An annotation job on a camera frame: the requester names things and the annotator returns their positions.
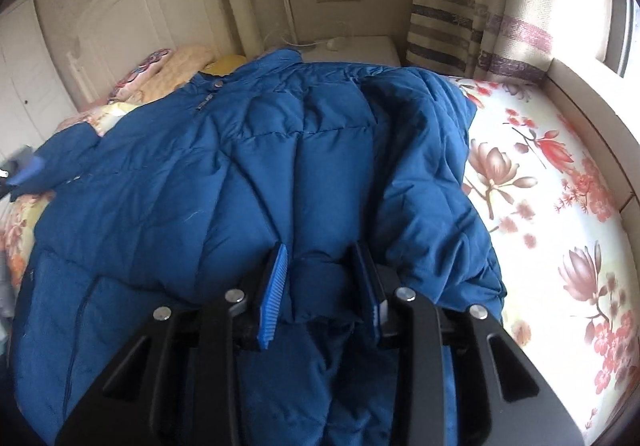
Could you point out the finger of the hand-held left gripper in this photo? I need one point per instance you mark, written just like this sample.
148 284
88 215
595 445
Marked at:
24 168

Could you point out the window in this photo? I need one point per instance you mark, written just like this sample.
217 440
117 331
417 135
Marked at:
600 20

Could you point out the patterned pillow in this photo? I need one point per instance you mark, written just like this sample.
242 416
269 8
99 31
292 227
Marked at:
142 73

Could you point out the striped beige curtain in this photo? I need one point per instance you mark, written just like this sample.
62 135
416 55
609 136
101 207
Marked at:
450 10

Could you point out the small white device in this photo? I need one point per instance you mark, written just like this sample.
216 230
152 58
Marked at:
335 44

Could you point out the yellow pillow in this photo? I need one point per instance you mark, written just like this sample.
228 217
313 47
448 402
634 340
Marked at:
227 63

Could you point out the beige window ledge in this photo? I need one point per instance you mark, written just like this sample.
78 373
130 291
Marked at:
590 105

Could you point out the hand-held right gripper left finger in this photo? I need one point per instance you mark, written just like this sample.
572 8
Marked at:
272 297

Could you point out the white wardrobe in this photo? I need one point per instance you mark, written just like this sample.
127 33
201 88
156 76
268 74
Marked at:
25 75

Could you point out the floral bed sheet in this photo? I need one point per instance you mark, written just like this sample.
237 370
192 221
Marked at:
550 206

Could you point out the patterned pillows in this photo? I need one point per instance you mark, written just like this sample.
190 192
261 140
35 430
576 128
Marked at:
180 63

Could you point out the white wooden headboard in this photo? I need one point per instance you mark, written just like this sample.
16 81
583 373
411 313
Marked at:
150 10

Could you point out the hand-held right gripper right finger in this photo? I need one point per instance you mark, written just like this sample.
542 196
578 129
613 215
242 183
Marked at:
369 282

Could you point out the white nightstand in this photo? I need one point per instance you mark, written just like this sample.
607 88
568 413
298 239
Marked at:
370 50

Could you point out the blue down jacket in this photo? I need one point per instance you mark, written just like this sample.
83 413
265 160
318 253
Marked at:
210 186

